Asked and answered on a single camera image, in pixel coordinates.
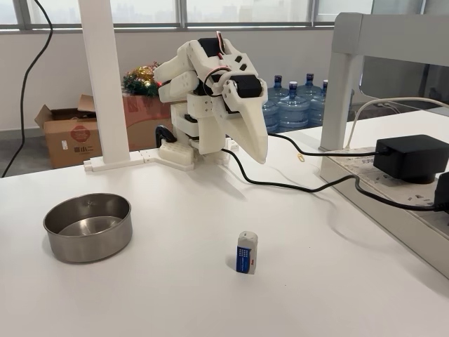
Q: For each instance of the tinsel christmas wreath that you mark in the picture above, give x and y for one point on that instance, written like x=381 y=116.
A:
x=142 y=79

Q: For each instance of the large black power adapter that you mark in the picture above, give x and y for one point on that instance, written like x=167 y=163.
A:
x=407 y=156

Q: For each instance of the round metal bowl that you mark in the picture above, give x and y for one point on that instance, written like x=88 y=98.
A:
x=87 y=238

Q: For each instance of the grey power strip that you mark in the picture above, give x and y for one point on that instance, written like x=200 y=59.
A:
x=386 y=196

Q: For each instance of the red cardboard box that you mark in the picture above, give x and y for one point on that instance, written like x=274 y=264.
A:
x=144 y=119

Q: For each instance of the white desk shelf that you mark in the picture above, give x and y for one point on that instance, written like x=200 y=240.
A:
x=345 y=70

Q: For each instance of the blue water jug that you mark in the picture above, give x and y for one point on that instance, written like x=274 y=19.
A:
x=318 y=109
x=309 y=87
x=294 y=112
x=271 y=116

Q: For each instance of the small black plug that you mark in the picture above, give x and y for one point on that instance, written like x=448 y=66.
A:
x=442 y=193

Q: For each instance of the white vertical stand post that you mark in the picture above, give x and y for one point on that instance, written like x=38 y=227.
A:
x=101 y=87

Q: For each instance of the yellow paper clip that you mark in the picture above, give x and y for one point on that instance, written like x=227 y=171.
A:
x=300 y=157

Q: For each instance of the black table clamp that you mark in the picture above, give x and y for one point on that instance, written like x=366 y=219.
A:
x=162 y=133

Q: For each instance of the open brown cardboard box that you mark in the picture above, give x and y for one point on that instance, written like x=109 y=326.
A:
x=70 y=140

